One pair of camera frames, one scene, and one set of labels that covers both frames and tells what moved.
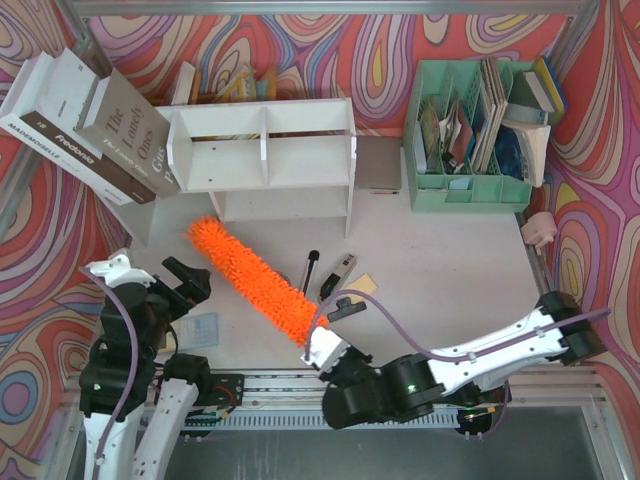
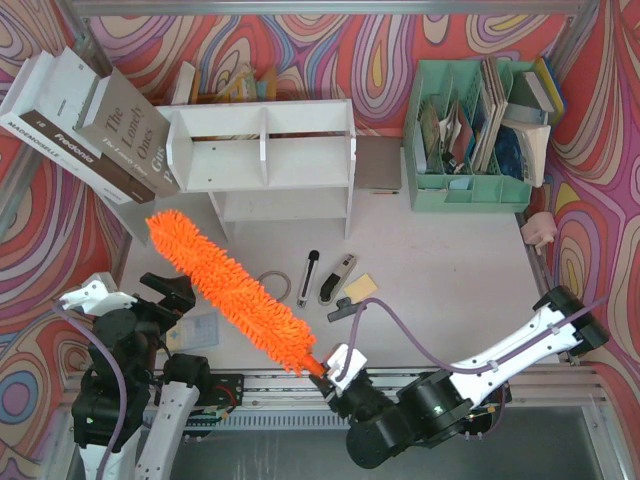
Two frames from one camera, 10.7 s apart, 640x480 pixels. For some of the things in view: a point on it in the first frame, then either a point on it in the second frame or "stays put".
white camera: (117, 270) to (98, 295)
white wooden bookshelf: (272, 160) stays put
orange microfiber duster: (260, 288) to (211, 268)
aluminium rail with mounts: (297, 390) stays put
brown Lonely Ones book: (128, 130) stays put
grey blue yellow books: (539, 88) stays put
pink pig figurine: (540, 229) stays put
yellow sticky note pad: (364, 283) stays put
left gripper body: (176, 288) stays put
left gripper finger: (196, 281) to (178, 289)
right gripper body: (345, 364) to (329, 388)
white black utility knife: (309, 271) stays put
